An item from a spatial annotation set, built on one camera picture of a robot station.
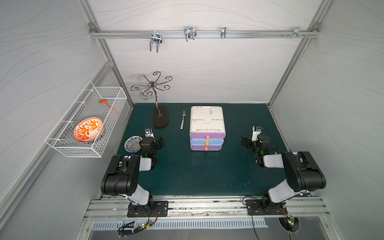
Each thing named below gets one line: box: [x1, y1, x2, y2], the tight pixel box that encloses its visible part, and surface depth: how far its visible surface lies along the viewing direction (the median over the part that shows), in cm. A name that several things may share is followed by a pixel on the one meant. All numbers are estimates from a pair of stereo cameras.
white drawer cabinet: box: [190, 105, 226, 133], surface depth 85 cm
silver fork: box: [180, 110, 187, 130], surface depth 112 cm
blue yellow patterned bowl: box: [124, 135, 143, 153], surface depth 97 cm
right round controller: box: [278, 215, 300, 233], surface depth 72 cm
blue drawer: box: [190, 139, 224, 146], surface depth 87 cm
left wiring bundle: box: [118, 220, 153, 238], surface depth 70 cm
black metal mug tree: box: [130, 71, 173, 127], surface depth 100 cm
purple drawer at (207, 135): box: [190, 132, 226, 140], surface depth 81 cm
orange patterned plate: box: [73, 117, 103, 143], surface depth 64 cm
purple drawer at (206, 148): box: [190, 145, 222, 152], surface depth 93 cm
